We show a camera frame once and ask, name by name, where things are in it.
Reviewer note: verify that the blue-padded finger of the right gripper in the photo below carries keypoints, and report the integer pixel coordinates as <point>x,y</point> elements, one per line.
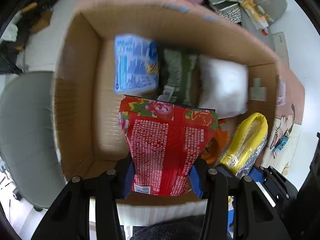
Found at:
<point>278,190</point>

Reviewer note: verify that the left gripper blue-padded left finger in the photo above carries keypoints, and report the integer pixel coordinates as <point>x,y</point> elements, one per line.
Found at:
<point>68,216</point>

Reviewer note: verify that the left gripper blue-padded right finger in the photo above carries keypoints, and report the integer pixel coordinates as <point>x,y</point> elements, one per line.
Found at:
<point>254,216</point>

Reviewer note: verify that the yellow-ended clear snack bag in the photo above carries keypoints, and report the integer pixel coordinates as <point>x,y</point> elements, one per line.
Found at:
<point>246,144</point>

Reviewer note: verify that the orange snack bag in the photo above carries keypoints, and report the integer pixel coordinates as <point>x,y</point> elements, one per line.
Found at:
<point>219,141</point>

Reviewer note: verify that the red floral snack bag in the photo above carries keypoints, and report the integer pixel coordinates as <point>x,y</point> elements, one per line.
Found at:
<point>164,140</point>

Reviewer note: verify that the light blue tissue pack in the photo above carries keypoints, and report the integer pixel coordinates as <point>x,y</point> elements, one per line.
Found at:
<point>136,65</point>

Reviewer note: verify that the grey round chair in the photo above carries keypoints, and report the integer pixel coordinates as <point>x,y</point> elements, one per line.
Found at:
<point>27,138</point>

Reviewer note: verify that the pink cat pattern rug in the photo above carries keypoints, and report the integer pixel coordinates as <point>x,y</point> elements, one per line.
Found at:
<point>274,90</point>

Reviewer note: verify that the white pillow pack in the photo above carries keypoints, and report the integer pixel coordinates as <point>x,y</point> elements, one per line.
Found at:
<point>224,87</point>

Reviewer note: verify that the green striped cloth roll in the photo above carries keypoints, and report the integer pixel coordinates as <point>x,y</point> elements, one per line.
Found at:
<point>179,77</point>

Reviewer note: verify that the yellow snack bag on chair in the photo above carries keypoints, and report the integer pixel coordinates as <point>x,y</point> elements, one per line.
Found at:
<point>257,14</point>

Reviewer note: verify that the grey floor chair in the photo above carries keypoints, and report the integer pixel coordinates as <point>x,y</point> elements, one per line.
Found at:
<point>274,9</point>

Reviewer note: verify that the black white patterned bag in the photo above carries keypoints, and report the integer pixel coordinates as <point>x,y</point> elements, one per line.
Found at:
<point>225,0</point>

